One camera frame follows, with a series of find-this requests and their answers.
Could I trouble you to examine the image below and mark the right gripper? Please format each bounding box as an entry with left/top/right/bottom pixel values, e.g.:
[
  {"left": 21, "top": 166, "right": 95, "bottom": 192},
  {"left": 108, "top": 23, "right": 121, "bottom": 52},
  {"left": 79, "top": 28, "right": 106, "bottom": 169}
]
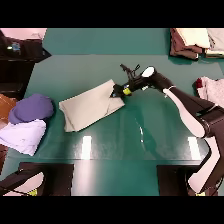
[{"left": 110, "top": 79, "right": 136, "bottom": 99}]

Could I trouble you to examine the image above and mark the pale beige shirt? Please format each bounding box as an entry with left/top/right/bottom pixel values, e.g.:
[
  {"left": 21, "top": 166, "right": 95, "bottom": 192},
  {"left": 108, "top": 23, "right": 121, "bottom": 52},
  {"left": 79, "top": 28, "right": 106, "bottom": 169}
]
[{"left": 58, "top": 78, "right": 126, "bottom": 134}]

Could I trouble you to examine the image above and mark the dark brown garment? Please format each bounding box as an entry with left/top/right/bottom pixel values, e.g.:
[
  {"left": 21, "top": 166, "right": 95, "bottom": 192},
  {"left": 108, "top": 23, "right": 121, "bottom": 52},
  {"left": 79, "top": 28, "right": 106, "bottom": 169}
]
[{"left": 169, "top": 28, "right": 205, "bottom": 61}]

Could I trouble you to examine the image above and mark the red garment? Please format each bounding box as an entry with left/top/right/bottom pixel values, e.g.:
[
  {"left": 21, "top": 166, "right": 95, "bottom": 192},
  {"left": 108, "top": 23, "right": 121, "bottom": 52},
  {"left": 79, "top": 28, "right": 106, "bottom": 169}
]
[{"left": 194, "top": 77, "right": 206, "bottom": 90}]

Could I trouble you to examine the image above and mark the cream garment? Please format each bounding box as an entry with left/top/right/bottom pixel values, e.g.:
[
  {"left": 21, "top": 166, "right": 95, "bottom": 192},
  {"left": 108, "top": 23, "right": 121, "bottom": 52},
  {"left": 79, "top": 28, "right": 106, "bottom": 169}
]
[{"left": 175, "top": 28, "right": 212, "bottom": 50}]

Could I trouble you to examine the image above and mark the purple garment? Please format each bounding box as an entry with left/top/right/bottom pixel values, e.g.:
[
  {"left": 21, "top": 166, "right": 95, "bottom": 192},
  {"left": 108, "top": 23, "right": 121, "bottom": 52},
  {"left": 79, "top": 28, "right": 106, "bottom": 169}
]
[{"left": 8, "top": 92, "right": 55, "bottom": 126}]

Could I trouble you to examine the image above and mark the white checked garment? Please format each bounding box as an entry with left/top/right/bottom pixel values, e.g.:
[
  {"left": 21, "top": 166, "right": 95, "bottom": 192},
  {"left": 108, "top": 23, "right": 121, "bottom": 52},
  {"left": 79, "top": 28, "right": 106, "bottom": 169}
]
[{"left": 199, "top": 76, "right": 224, "bottom": 110}]

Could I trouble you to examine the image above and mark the pale grey garment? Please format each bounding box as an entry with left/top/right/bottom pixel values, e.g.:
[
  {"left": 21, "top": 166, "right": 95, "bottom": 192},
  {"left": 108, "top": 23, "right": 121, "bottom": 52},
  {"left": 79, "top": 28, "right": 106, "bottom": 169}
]
[{"left": 206, "top": 28, "right": 224, "bottom": 54}]

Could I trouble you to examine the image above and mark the orange-brown garment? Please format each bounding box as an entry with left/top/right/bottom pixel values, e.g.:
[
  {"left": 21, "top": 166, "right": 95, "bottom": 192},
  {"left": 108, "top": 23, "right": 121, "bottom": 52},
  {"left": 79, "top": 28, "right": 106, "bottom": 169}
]
[{"left": 0, "top": 93, "right": 18, "bottom": 130}]

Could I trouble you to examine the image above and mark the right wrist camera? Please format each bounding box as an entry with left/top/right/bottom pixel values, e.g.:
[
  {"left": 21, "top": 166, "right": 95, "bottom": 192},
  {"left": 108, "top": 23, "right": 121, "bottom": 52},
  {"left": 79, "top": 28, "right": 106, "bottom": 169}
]
[{"left": 119, "top": 63, "right": 142, "bottom": 83}]

